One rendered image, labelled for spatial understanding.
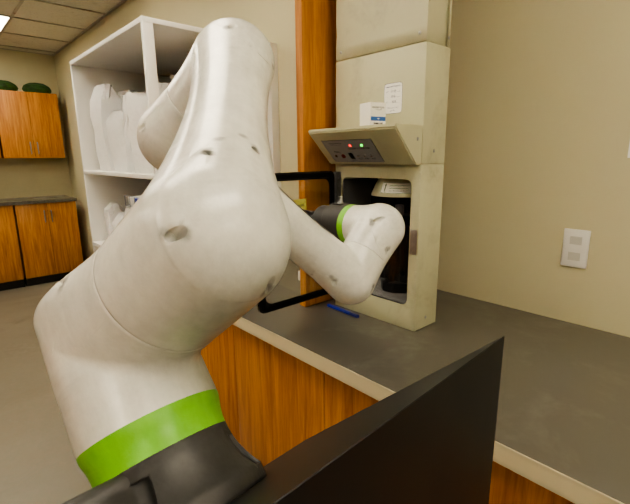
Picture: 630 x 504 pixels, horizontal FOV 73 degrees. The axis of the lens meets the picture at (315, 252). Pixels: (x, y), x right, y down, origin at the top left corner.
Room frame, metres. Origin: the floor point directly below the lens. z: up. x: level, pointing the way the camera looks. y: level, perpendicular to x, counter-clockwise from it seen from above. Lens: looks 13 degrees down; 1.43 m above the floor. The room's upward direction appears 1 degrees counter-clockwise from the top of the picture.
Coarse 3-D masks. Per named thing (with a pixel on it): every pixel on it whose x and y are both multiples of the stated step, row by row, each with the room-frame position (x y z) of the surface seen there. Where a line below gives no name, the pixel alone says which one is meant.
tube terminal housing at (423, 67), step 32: (352, 64) 1.33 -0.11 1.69; (384, 64) 1.24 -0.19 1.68; (416, 64) 1.17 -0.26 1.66; (448, 64) 1.21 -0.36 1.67; (352, 96) 1.33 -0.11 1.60; (416, 96) 1.16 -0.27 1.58; (416, 192) 1.15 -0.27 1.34; (416, 224) 1.15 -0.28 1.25; (416, 256) 1.15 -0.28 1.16; (416, 288) 1.15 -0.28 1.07; (384, 320) 1.22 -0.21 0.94; (416, 320) 1.15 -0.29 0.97
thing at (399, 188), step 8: (376, 184) 1.31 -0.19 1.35; (384, 184) 1.27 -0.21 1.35; (392, 184) 1.25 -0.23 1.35; (400, 184) 1.24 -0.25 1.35; (408, 184) 1.24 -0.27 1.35; (376, 192) 1.28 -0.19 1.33; (384, 192) 1.25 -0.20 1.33; (392, 192) 1.24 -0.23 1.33; (400, 192) 1.23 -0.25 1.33; (408, 192) 1.23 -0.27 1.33
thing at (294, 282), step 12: (300, 180) 1.27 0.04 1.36; (312, 180) 1.30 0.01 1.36; (324, 180) 1.33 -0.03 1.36; (288, 192) 1.24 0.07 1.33; (300, 192) 1.27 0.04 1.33; (312, 192) 1.30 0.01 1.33; (324, 192) 1.33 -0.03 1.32; (300, 204) 1.27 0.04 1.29; (312, 204) 1.30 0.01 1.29; (324, 204) 1.33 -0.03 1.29; (288, 264) 1.23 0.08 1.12; (288, 276) 1.23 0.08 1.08; (300, 276) 1.26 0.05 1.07; (276, 288) 1.20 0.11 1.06; (288, 288) 1.23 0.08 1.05; (300, 288) 1.26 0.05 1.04; (312, 288) 1.30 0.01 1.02; (276, 300) 1.20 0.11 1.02
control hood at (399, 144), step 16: (336, 128) 1.22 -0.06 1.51; (352, 128) 1.17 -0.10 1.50; (368, 128) 1.13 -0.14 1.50; (384, 128) 1.10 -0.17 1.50; (400, 128) 1.08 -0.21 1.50; (416, 128) 1.13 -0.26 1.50; (320, 144) 1.31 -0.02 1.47; (384, 144) 1.14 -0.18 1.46; (400, 144) 1.10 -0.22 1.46; (416, 144) 1.13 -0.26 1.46; (384, 160) 1.19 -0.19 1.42; (400, 160) 1.15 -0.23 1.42; (416, 160) 1.13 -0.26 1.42
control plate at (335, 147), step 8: (328, 144) 1.29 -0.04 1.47; (336, 144) 1.26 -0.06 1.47; (344, 144) 1.24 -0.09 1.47; (352, 144) 1.22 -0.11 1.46; (368, 144) 1.18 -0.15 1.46; (336, 152) 1.29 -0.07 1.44; (344, 152) 1.27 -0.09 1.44; (352, 152) 1.25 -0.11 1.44; (360, 152) 1.22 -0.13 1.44; (368, 152) 1.20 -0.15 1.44; (376, 152) 1.18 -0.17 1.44; (336, 160) 1.33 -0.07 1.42; (344, 160) 1.30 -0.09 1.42; (352, 160) 1.28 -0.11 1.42; (360, 160) 1.25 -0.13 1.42; (368, 160) 1.23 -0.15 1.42; (376, 160) 1.21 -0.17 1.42
